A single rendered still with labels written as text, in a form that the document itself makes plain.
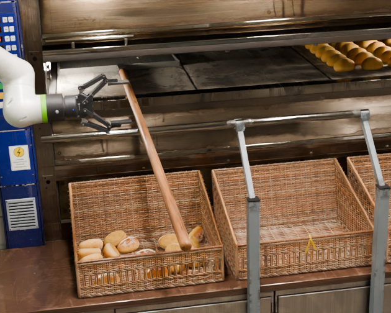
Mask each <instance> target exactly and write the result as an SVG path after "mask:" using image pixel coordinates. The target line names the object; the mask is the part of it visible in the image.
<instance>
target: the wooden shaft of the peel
mask: <svg viewBox="0 0 391 313"><path fill-rule="evenodd" d="M119 74H120V77H121V80H125V79H128V76H127V73H126V71H125V70H124V69H120V70H119ZM128 80H129V79H128ZM124 88H125V92H126V93H127V97H128V100H129V103H130V106H131V108H132V111H133V115H134V117H135V120H136V122H137V125H138V129H139V131H140V134H141V136H142V140H143V143H144V146H145V148H146V152H147V154H148V158H149V159H150V163H151V166H152V169H153V171H154V174H155V177H156V180H157V183H158V186H159V188H160V191H161V195H162V197H163V200H164V203H165V206H166V209H167V211H168V214H169V218H170V220H171V223H172V225H173V229H174V232H175V234H176V237H177V240H178V243H179V246H180V248H181V250H182V251H184V252H188V251H189V250H190V249H191V248H192V243H191V240H190V238H189V236H188V233H187V230H186V228H185V225H184V222H183V220H182V217H181V215H180V212H179V209H178V207H177V204H176V201H175V199H174V196H173V194H172V191H171V188H170V186H169V183H168V180H167V178H166V175H165V173H164V170H163V167H162V165H161V162H160V159H159V157H158V154H157V152H156V149H155V146H154V144H153V141H152V139H151V136H150V133H149V131H148V128H147V126H146V123H145V120H144V118H143V115H142V112H141V110H140V107H139V105H138V102H137V99H136V97H135V94H134V92H133V89H132V86H131V84H130V81H129V84H124Z"/></svg>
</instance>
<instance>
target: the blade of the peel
mask: <svg viewBox="0 0 391 313"><path fill-rule="evenodd" d="M59 63H60V75H75V74H83V73H99V72H108V71H117V64H119V63H124V65H125V68H126V70H139V69H148V68H164V67H172V66H180V62H179V59H178V58H177V57H176V56H175V55H174V54H168V55H150V56H142V58H137V57H123V58H106V59H97V60H79V61H61V62H59Z"/></svg>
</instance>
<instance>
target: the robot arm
mask: <svg viewBox="0 0 391 313"><path fill-rule="evenodd" d="M102 79H103V80H102ZM100 80H102V81H101V82H100V83H99V84H98V85H97V86H96V87H95V88H94V89H93V90H92V91H91V92H90V93H88V94H87V95H86V94H84V93H83V91H85V89H86V88H88V87H90V86H92V85H94V84H95V83H97V82H99V81H100ZM0 82H1V83H2V86H3V92H4V93H3V110H2V111H3V115H4V118H5V120H6V121H7V122H8V123H9V124H10V125H12V126H14V127H18V128H23V127H27V126H30V125H34V124H41V123H48V122H62V121H65V117H66V118H67V119H68V118H75V117H80V118H82V121H81V125H82V126H83V127H91V128H93V129H96V130H99V131H101V132H104V133H107V134H109V133H110V130H111V128H115V127H121V124H132V120H131V119H122V120H111V121H110V123H109V122H108V121H106V120H105V119H103V118H102V117H100V116H99V115H97V114H96V113H95V112H93V110H94V107H93V100H92V98H93V97H94V95H95V94H96V93H98V92H99V91H100V90H101V89H102V88H103V87H104V86H105V85H106V84H108V86H111V85H120V84H129V80H128V79H125V80H118V79H117V78H107V77H106V75H105V73H102V74H100V75H99V76H97V77H95V78H93V79H91V80H90V81H88V82H87V83H84V84H79V85H78V89H79V94H75V95H66V96H65V97H64V98H63V95H62V93H57V94H42V95H36V94H35V73H34V69H33V68H32V66H31V65H30V63H28V62H27V61H25V60H23V59H21V58H18V57H17V56H15V55H13V54H11V53H9V52H8V51H7V50H5V49H3V48H2V47H0ZM87 116H91V117H92V118H94V119H95V120H97V121H99V122H100V123H102V124H103V125H105V126H106V127H107V128H106V127H103V126H101V125H98V124H95V123H93V122H90V121H88V120H87V119H85V118H86V117H87Z"/></svg>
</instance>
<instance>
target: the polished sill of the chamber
mask: <svg viewBox="0 0 391 313"><path fill-rule="evenodd" d="M379 88H391V75H384V76H368V77H359V78H343V79H327V80H318V81H303V82H294V83H277V84H262V85H253V86H237V87H228V88H212V89H196V90H187V91H171V92H163V93H146V94H135V97H136V99H137V102H138V105H139V107H149V106H165V105H173V104H189V103H197V102H212V101H228V100H237V99H252V98H268V97H276V96H291V95H300V94H316V93H331V92H340V91H355V90H363V89H379ZM92 100H93V107H94V111H101V110H109V109H125V108H131V106H130V103H129V100H128V97H127V95H122V96H106V97H97V98H92Z"/></svg>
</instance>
